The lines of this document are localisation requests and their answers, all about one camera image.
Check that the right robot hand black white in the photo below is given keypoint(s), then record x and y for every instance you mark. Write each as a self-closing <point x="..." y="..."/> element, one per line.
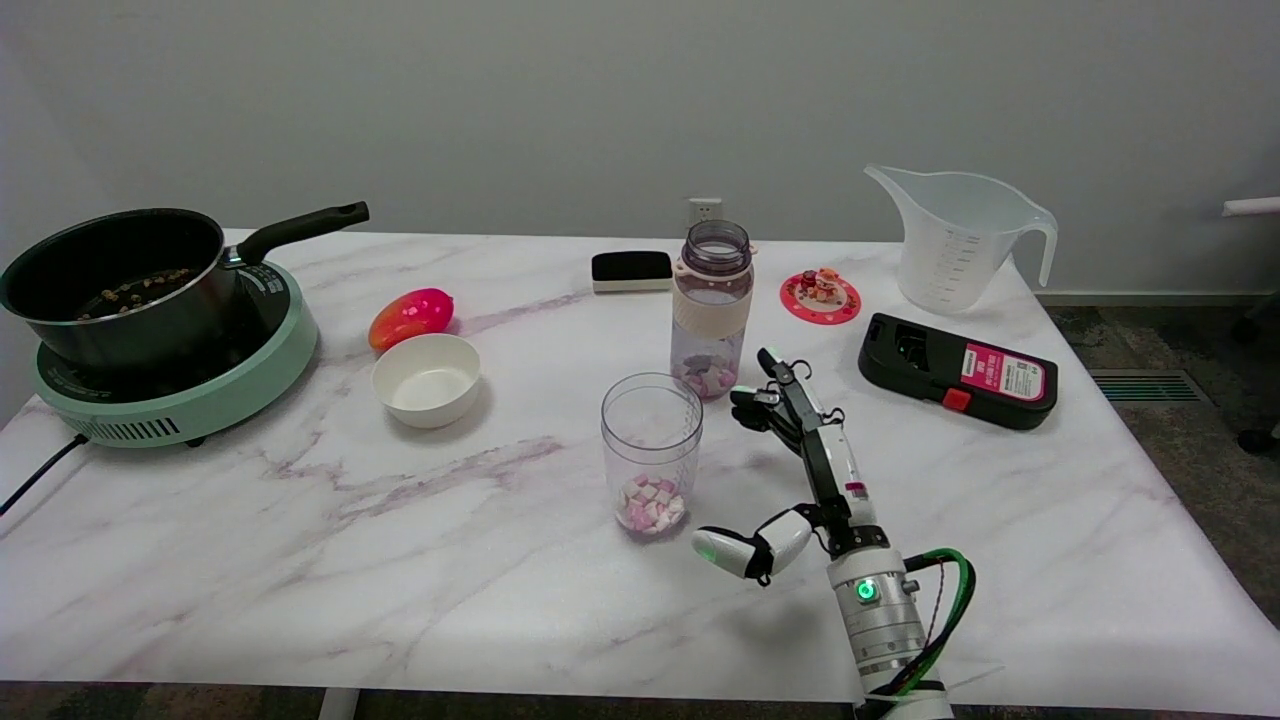
<point x="838" y="470"/>

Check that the clear cup with pink cubes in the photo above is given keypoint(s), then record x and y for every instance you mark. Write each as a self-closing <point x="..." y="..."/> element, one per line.
<point x="651" y="455"/>

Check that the translucent plastic measuring jug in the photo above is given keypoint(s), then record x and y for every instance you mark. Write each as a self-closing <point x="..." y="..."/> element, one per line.
<point x="950" y="250"/>

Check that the black device with pink label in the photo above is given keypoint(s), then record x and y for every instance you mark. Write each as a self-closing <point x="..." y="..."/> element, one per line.
<point x="915" y="370"/>

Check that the pink coaster with small figurines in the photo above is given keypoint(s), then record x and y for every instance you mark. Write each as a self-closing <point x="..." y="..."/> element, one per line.
<point x="820" y="298"/>

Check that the clear bottle with beige band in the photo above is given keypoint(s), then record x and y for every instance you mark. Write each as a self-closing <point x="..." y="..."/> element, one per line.
<point x="711" y="315"/>

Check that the black and white eraser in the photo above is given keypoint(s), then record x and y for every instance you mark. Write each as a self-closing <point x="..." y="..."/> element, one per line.
<point x="631" y="268"/>

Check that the floor vent grille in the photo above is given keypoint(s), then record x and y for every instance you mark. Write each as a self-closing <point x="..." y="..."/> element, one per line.
<point x="1145" y="387"/>

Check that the white round bowl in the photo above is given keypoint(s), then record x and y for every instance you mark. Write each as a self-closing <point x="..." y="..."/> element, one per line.
<point x="427" y="382"/>

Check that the red orange toy mango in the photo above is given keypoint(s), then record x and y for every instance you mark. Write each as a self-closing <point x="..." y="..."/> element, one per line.
<point x="410" y="316"/>

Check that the green induction cooker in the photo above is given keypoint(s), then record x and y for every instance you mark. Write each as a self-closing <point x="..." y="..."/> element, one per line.
<point x="200" y="400"/>

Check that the white wall outlet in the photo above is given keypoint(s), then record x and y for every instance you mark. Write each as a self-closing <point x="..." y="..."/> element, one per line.
<point x="705" y="211"/>

